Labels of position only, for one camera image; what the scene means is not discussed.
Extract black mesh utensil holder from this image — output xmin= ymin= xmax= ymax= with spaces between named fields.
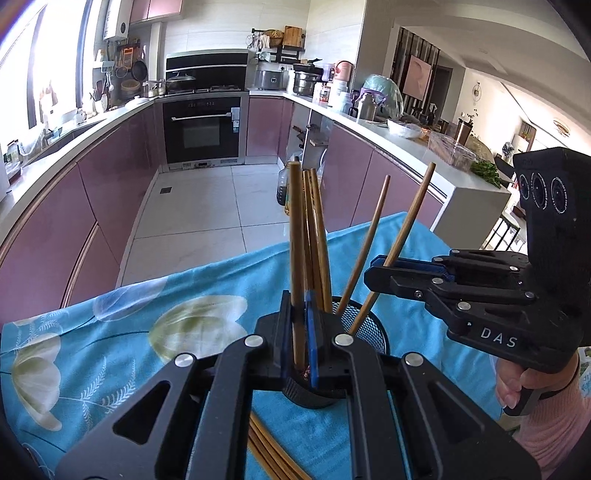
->
xmin=283 ymin=295 xmax=391 ymax=411

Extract black wok with lid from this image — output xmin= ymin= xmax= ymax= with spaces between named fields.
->
xmin=165 ymin=73 xmax=197 ymax=92

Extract white bowl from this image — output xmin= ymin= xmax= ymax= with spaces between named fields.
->
xmin=387 ymin=119 xmax=423 ymax=139

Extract light brown chopstick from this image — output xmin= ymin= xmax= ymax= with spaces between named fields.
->
xmin=287 ymin=161 xmax=308 ymax=372
xmin=347 ymin=161 xmax=437 ymax=337

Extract clear plastic container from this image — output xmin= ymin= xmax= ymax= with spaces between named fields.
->
xmin=427 ymin=131 xmax=478 ymax=171

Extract pink wall picture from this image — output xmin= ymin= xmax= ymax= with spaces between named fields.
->
xmin=404 ymin=54 xmax=432 ymax=100

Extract dark slatted room divider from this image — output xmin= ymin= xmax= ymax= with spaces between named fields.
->
xmin=390 ymin=28 xmax=439 ymax=116

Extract person's right hand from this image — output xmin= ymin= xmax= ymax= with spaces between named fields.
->
xmin=495 ymin=353 xmax=581 ymax=414

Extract stainless steel stock pot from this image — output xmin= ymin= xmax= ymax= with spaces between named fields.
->
xmin=293 ymin=65 xmax=324 ymax=97

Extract black built-in oven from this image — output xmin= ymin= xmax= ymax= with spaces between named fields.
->
xmin=161 ymin=92 xmax=243 ymax=164

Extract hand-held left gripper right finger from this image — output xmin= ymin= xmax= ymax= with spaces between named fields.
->
xmin=304 ymin=290 xmax=542 ymax=480

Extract white wall water heater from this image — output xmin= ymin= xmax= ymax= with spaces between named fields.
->
xmin=102 ymin=0 xmax=129 ymax=40

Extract silver rice cooker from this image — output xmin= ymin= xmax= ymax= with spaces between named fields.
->
xmin=255 ymin=69 xmax=289 ymax=90

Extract pink wall cabinets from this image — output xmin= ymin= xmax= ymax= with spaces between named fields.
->
xmin=129 ymin=0 xmax=183 ymax=25

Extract large kitchen window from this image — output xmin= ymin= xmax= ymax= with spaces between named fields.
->
xmin=0 ymin=0 xmax=93 ymax=153

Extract black wall rack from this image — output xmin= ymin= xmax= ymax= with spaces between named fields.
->
xmin=252 ymin=27 xmax=308 ymax=63

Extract pink base cabinets with sink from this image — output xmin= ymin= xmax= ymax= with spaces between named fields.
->
xmin=0 ymin=95 xmax=163 ymax=319

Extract person's right forearm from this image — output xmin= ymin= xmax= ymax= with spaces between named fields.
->
xmin=519 ymin=364 xmax=591 ymax=480

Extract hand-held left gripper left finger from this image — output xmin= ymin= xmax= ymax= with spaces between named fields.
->
xmin=54 ymin=291 xmax=295 ymax=480

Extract green leafy vegetables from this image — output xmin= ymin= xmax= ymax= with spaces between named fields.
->
xmin=470 ymin=159 xmax=502 ymax=185

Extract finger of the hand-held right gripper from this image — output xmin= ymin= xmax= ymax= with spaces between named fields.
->
xmin=368 ymin=249 xmax=531 ymax=281
xmin=363 ymin=267 xmax=540 ymax=328

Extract bunch of wooden chopsticks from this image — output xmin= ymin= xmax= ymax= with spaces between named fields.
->
xmin=248 ymin=168 xmax=391 ymax=480

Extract black range hood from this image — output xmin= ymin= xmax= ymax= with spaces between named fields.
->
xmin=166 ymin=50 xmax=250 ymax=90

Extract green mesh food cover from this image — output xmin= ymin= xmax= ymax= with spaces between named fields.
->
xmin=360 ymin=75 xmax=403 ymax=121

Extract steel thermos jug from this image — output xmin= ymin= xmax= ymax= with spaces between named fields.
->
xmin=353 ymin=90 xmax=379 ymax=121

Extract blue floral tablecloth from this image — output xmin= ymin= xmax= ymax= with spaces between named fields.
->
xmin=0 ymin=211 xmax=504 ymax=480

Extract pink base cabinets with clutter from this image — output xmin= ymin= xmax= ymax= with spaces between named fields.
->
xmin=245 ymin=90 xmax=512 ymax=232

